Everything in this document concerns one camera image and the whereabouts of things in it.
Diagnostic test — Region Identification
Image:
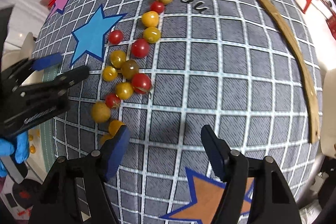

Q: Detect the blue gloved left hand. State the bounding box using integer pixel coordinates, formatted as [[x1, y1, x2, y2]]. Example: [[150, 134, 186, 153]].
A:
[[0, 131, 30, 164]]

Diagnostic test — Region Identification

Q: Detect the grey checkered star tablecloth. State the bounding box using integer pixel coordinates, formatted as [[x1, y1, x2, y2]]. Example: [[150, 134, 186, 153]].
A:
[[34, 0, 318, 223]]

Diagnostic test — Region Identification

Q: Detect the red cherry tomato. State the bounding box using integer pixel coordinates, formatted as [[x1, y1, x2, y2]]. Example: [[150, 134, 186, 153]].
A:
[[131, 39, 150, 59], [150, 1, 165, 14], [105, 93, 121, 109], [131, 73, 152, 94], [108, 30, 123, 45]]

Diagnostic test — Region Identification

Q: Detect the white rectangular tray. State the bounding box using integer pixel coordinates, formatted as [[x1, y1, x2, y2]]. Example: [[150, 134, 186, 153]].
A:
[[23, 68, 58, 180]]

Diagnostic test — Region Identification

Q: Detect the yellow tomato in tray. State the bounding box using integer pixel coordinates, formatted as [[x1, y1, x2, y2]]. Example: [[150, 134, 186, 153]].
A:
[[30, 145, 36, 154]]

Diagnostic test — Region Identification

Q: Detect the long wooden stick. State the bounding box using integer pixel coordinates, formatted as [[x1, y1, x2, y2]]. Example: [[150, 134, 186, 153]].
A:
[[233, 0, 321, 144]]

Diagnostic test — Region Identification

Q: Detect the yellow cherry tomato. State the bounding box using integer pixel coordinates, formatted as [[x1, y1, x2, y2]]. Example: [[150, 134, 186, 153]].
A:
[[141, 11, 159, 28], [108, 119, 124, 137], [110, 50, 126, 69], [102, 66, 118, 82], [142, 27, 161, 44], [114, 82, 133, 100]]

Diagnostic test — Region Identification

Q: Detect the dark olive cherry tomato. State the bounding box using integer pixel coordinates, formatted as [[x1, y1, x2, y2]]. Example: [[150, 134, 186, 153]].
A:
[[120, 60, 139, 80]]

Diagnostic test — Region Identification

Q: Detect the beige chair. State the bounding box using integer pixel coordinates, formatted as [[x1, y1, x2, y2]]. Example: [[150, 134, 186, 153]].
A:
[[1, 32, 35, 72]]

